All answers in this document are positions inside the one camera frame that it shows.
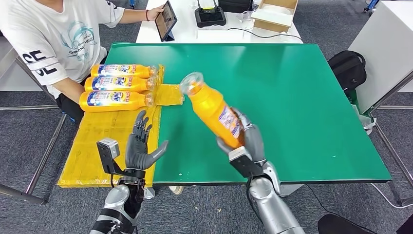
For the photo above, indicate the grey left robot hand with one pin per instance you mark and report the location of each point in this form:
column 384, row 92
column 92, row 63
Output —
column 137, row 155

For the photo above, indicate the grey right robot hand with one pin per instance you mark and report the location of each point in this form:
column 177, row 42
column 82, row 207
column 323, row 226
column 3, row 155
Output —
column 255, row 142

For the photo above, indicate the person's left hand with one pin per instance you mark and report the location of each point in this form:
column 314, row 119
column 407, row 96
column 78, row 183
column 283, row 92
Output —
column 156, row 13

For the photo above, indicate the orange detergent bottle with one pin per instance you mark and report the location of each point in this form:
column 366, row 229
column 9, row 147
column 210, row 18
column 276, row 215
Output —
column 135, row 101
column 138, row 84
column 142, row 71
column 209, row 109

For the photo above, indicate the person's left forearm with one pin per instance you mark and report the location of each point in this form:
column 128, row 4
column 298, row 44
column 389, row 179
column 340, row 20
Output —
column 134, row 16

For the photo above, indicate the person's right forearm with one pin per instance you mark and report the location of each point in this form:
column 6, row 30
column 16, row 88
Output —
column 69, row 90

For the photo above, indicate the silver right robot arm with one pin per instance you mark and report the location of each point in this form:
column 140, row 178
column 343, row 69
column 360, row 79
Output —
column 274, row 210

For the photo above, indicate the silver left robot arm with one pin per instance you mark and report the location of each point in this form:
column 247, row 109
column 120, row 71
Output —
column 116, row 203

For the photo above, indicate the black tablet on stand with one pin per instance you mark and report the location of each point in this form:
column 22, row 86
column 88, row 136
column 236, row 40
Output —
column 166, row 20

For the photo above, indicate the white desk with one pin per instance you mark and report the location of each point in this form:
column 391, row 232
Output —
column 184, row 31

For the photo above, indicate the yellow taped board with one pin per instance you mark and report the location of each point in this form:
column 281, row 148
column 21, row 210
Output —
column 96, row 145

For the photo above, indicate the tan tape roll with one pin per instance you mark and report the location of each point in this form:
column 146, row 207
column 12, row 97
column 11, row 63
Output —
column 176, row 190

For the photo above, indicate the black router with antennas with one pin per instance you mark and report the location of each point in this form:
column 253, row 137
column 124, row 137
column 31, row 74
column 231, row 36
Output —
column 210, row 16

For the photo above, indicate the green top table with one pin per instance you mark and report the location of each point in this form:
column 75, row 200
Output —
column 306, row 113

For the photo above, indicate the black bag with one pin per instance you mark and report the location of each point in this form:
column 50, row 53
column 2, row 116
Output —
column 235, row 5

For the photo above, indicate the person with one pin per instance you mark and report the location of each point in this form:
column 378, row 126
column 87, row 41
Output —
column 338, row 226
column 48, row 32

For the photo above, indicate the cardboard box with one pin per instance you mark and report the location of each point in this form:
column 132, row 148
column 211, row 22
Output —
column 268, row 27

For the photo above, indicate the white plastic bag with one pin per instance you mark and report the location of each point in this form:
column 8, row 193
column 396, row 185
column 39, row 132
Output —
column 366, row 120

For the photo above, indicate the white foam sheet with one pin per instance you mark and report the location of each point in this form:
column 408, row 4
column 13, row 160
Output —
column 271, row 16

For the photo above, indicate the black backpack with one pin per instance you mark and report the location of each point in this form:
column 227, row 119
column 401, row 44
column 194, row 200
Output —
column 347, row 71

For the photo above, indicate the white table, metal legs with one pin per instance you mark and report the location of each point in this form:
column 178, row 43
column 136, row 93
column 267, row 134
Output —
column 13, row 192
column 384, row 47

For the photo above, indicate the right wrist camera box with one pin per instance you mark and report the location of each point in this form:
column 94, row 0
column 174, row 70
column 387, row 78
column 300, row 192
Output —
column 240, row 158

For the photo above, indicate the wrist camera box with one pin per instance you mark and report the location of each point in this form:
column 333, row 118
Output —
column 240, row 158
column 108, row 148

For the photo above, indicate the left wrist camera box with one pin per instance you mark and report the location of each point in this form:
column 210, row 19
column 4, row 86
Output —
column 108, row 148

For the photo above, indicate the blue wheeled frame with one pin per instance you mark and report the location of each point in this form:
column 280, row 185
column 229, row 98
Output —
column 372, row 4

